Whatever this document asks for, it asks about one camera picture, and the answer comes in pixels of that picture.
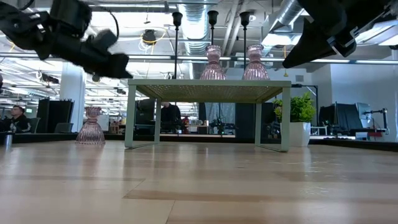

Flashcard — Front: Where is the green perforated metal shelf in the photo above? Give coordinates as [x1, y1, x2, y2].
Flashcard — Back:
[124, 78, 292, 153]

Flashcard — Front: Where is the black monitor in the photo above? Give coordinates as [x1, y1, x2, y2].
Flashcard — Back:
[334, 102, 363, 133]

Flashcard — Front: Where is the black ceiling-mounted device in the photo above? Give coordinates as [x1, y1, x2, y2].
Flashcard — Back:
[142, 29, 158, 46]

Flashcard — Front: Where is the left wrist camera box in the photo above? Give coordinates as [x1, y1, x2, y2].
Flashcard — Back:
[90, 29, 119, 49]

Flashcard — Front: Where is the black aluminium table frame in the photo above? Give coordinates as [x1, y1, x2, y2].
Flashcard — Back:
[0, 133, 398, 152]

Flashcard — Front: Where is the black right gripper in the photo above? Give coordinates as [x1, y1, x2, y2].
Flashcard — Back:
[282, 0, 398, 68]

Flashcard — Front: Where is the silver ventilation duct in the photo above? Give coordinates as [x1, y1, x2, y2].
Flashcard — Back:
[262, 0, 307, 35]
[176, 0, 215, 79]

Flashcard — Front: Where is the yellow hanging pendant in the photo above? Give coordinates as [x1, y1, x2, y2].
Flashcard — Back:
[282, 45, 289, 78]

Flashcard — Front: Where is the person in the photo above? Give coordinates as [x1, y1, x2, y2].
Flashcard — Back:
[0, 105, 33, 134]
[160, 101, 183, 133]

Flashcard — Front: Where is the tall black metal candlestick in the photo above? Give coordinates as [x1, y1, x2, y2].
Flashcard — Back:
[239, 11, 251, 72]
[207, 10, 220, 47]
[172, 11, 183, 80]

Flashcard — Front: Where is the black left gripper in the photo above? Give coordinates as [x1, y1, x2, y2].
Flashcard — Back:
[40, 32, 134, 79]

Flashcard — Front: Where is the white cabinet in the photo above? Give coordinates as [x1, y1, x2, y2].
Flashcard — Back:
[98, 114, 110, 132]

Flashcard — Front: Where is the black curved pole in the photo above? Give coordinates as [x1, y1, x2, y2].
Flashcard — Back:
[292, 83, 320, 108]

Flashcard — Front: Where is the grey office chair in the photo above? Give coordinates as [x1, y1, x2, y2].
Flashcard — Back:
[29, 117, 41, 134]
[54, 122, 75, 134]

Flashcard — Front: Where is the green plant white pot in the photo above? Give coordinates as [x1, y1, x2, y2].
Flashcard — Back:
[272, 91, 317, 147]

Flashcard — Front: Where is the black cabinet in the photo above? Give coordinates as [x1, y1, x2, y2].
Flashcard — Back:
[36, 98, 75, 134]

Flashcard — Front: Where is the pink ribbed glass candle holder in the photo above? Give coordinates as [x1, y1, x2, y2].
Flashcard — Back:
[242, 44, 271, 81]
[75, 106, 106, 146]
[199, 45, 227, 81]

